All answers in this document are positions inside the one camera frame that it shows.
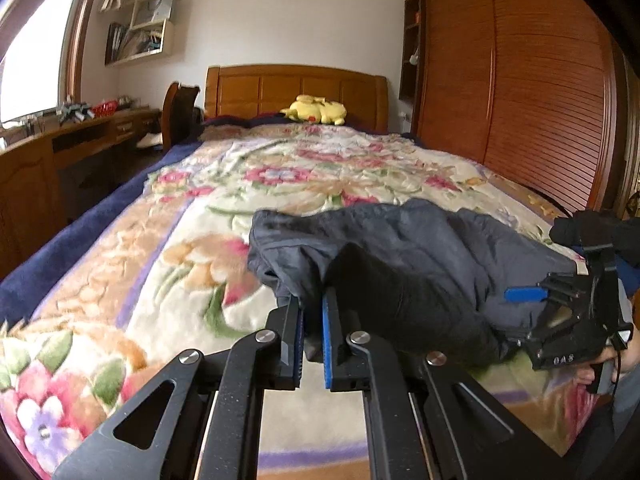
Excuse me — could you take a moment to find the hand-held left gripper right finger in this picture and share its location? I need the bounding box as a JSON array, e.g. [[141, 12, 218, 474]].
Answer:
[[321, 287, 576, 480]]

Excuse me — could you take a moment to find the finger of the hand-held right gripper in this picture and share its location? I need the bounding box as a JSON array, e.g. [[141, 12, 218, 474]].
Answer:
[[525, 302, 585, 345], [505, 271, 596, 307]]

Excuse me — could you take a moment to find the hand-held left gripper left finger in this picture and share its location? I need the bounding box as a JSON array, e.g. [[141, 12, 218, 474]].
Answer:
[[52, 294, 306, 480]]

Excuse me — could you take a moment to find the dark navy jacket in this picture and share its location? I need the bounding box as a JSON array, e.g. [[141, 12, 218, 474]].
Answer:
[[247, 199, 640, 368]]

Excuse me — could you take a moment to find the person's right hand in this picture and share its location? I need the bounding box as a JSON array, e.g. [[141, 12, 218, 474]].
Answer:
[[575, 329, 640, 401]]

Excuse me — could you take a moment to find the floral blanket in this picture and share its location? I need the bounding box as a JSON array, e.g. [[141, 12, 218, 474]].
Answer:
[[0, 122, 616, 480]]

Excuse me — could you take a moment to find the wooden slatted wardrobe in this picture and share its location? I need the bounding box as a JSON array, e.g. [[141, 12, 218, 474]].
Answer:
[[399, 0, 631, 221]]

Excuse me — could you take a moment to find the yellow plush toy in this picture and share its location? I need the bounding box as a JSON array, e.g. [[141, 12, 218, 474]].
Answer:
[[280, 94, 348, 126]]

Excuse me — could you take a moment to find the navy bed sheet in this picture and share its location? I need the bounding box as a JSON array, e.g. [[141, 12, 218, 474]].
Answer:
[[0, 127, 211, 321]]

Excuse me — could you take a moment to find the wooden bed headboard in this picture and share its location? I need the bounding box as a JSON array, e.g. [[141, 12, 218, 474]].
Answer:
[[204, 64, 390, 133]]

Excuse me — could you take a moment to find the desk chair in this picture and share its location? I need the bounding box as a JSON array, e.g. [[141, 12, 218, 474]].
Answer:
[[161, 81, 205, 155]]

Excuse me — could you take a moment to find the wooden desk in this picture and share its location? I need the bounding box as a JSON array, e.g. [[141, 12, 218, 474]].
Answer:
[[0, 107, 163, 266]]

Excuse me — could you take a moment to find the silver desk ornament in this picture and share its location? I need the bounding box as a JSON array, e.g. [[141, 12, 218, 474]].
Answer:
[[57, 101, 96, 123]]

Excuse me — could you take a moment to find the row of books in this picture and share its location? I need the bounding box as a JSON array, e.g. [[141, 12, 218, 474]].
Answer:
[[106, 22, 166, 58]]

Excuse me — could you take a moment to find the window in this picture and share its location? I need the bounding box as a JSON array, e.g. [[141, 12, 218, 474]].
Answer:
[[0, 0, 101, 131]]

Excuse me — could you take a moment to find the white wall shelf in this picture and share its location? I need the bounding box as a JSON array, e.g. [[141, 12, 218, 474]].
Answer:
[[100, 0, 183, 67]]

